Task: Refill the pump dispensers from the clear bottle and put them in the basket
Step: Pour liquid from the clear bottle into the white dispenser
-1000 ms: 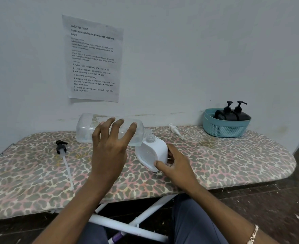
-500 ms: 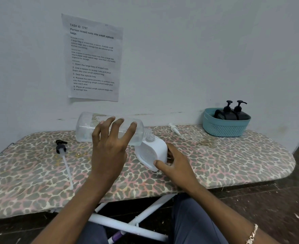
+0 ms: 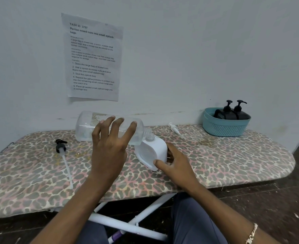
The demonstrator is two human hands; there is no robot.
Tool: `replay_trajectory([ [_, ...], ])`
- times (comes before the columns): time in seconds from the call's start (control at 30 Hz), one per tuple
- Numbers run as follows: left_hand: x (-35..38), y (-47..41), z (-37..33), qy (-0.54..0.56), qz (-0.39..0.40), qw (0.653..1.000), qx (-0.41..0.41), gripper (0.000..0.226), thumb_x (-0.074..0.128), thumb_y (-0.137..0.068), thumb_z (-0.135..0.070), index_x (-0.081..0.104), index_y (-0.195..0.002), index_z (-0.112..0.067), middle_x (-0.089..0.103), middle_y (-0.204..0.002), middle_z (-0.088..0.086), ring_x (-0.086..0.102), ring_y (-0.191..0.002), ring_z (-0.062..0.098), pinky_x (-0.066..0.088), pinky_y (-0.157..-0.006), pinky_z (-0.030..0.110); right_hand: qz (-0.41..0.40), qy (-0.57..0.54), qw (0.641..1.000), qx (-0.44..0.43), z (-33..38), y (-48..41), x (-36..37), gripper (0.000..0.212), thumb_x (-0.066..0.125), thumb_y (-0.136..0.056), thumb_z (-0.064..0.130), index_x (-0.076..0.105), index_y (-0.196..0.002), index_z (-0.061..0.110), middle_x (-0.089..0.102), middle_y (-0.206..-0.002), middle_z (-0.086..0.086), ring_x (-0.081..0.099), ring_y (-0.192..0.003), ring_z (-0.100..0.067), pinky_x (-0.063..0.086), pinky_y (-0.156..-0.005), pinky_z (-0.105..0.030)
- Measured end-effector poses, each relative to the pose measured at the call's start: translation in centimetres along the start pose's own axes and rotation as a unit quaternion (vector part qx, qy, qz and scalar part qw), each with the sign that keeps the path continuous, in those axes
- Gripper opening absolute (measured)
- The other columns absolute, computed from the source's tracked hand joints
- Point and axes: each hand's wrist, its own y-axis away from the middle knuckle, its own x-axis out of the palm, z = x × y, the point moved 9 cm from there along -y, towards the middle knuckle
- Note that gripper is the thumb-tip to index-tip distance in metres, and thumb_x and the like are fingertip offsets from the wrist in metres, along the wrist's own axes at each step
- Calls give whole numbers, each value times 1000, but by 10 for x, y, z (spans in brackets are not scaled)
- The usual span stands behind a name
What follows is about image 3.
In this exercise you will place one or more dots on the white dispenser bottle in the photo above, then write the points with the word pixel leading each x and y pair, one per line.
pixel 149 152

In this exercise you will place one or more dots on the person's left middle finger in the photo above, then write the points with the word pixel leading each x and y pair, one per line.
pixel 117 129

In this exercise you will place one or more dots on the white pump head with tube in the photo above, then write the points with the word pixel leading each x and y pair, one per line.
pixel 176 130

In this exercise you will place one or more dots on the clear plastic bottle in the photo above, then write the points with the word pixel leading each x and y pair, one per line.
pixel 85 127

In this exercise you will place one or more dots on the black pump head with tube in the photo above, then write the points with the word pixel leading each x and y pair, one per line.
pixel 61 147

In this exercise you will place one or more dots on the person's right forearm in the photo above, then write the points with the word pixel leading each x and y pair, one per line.
pixel 225 215

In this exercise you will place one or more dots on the person's right hand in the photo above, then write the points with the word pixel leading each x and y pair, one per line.
pixel 180 170

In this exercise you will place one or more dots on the teal plastic basket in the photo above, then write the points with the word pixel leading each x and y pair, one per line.
pixel 223 128

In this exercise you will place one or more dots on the person's left little finger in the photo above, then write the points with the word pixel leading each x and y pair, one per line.
pixel 97 129

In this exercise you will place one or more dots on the black pump bottle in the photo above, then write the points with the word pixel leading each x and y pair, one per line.
pixel 242 114
pixel 222 114

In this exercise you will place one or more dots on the person's left hand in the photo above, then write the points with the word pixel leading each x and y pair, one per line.
pixel 106 154

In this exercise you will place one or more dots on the person's right thumb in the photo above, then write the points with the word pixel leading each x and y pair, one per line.
pixel 162 165

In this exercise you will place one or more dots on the person's grey trousers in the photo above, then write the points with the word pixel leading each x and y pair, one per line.
pixel 195 221

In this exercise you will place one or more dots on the leopard print ironing board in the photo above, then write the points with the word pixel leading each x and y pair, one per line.
pixel 228 160

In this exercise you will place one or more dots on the person's left forearm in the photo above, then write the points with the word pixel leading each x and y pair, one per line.
pixel 73 213

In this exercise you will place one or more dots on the white ironing board legs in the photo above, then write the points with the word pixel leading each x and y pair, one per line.
pixel 129 223

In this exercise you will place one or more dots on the printed paper sheet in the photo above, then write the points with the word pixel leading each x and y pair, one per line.
pixel 93 58

